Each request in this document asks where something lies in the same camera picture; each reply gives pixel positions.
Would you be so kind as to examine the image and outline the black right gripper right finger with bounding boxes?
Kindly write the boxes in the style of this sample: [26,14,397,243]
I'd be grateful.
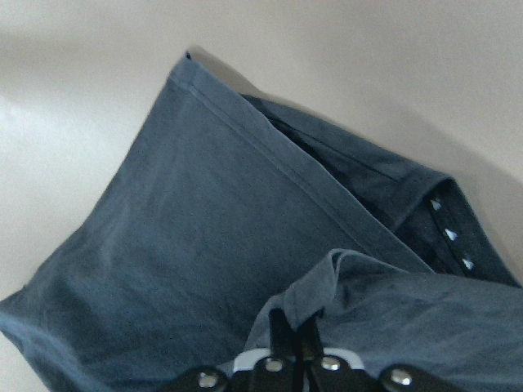
[297,314,324,362]

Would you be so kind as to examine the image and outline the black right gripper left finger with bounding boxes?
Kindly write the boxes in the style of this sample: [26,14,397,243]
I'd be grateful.
[269,308,296,361]

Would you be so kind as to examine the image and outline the black t-shirt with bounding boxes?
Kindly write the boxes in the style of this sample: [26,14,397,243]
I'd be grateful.
[1,56,522,391]

